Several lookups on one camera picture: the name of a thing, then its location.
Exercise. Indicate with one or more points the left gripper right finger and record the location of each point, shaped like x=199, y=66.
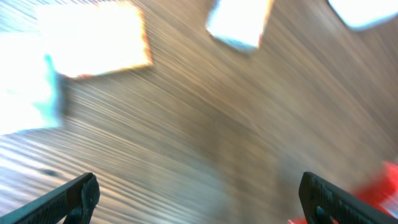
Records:
x=324, y=203

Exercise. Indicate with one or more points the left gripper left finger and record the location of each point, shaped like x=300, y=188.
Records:
x=73, y=202

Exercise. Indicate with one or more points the red snack packet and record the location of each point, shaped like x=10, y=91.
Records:
x=380, y=192

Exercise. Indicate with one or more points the teal Kleenex tissue pack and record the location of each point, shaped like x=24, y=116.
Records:
x=31, y=97

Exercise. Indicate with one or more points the orange Kleenex Cherish pack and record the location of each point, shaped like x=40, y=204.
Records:
x=86, y=40

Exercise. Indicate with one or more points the orange Kleenex Enjoy pack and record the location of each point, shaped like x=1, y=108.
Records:
x=239, y=24

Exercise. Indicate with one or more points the white barcode scanner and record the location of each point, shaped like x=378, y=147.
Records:
x=360, y=15

